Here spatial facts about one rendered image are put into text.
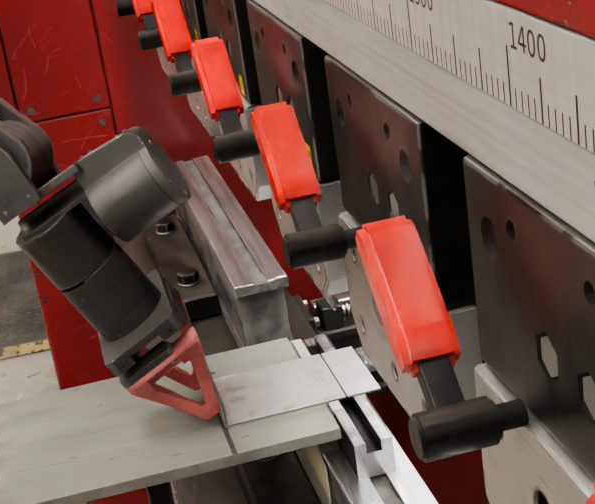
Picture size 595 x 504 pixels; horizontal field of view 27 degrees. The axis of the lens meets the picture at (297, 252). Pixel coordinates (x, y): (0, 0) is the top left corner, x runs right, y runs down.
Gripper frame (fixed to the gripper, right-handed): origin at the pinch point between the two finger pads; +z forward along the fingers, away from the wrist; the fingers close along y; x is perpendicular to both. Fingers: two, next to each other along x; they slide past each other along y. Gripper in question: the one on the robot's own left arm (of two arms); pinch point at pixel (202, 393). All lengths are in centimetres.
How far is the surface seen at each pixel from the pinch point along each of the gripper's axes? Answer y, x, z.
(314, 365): 3.1, -8.2, 6.0
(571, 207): -58, -22, -26
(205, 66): -9.5, -16.4, -23.5
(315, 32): -27.2, -21.9, -25.8
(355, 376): -0.5, -10.5, 7.3
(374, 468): -10.8, -7.8, 8.7
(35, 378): 229, 71, 77
